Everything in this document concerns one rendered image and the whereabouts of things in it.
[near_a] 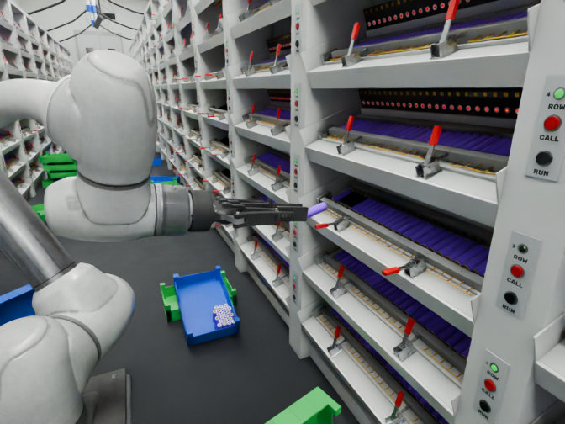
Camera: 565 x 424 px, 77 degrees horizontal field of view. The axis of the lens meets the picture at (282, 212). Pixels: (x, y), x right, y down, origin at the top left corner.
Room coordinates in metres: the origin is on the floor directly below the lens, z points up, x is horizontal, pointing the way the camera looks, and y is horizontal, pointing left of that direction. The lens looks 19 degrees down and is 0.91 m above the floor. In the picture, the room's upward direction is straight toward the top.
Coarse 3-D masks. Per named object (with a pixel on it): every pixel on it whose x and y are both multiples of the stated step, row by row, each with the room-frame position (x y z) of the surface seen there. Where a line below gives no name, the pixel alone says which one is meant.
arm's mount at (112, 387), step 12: (120, 372) 0.74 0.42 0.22; (96, 384) 0.70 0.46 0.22; (108, 384) 0.70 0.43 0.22; (120, 384) 0.70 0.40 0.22; (108, 396) 0.67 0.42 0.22; (120, 396) 0.67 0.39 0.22; (96, 408) 0.63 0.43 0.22; (108, 408) 0.63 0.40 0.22; (120, 408) 0.63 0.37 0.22; (96, 420) 0.60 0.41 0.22; (108, 420) 0.60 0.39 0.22; (120, 420) 0.60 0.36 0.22
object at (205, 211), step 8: (192, 192) 0.60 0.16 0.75; (200, 192) 0.61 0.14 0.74; (208, 192) 0.61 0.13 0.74; (200, 200) 0.59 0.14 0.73; (208, 200) 0.59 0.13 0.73; (216, 200) 0.66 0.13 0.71; (200, 208) 0.58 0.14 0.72; (208, 208) 0.59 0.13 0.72; (216, 208) 0.61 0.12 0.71; (224, 208) 0.61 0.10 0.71; (232, 208) 0.62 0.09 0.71; (192, 216) 0.58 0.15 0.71; (200, 216) 0.58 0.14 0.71; (208, 216) 0.58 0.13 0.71; (216, 216) 0.59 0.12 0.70; (192, 224) 0.57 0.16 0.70; (200, 224) 0.58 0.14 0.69; (208, 224) 0.58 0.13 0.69
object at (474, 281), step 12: (336, 204) 0.97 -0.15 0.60; (360, 216) 0.87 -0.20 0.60; (372, 228) 0.81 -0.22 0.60; (384, 228) 0.79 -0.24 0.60; (396, 240) 0.73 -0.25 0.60; (408, 240) 0.72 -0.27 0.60; (396, 252) 0.71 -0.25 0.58; (420, 252) 0.66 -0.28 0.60; (432, 252) 0.65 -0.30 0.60; (432, 264) 0.64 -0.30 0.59; (444, 264) 0.61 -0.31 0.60; (456, 264) 0.60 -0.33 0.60; (456, 276) 0.59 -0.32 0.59; (468, 276) 0.56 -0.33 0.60; (480, 276) 0.56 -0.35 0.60; (480, 288) 0.54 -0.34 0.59
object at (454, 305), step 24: (312, 192) 1.05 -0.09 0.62; (336, 192) 1.09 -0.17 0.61; (312, 216) 1.00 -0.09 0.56; (336, 216) 0.95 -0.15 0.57; (456, 216) 0.74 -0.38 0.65; (336, 240) 0.88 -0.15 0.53; (360, 240) 0.81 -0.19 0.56; (384, 264) 0.69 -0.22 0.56; (408, 288) 0.64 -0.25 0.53; (432, 288) 0.59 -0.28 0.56; (456, 288) 0.57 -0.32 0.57; (456, 312) 0.52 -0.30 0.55
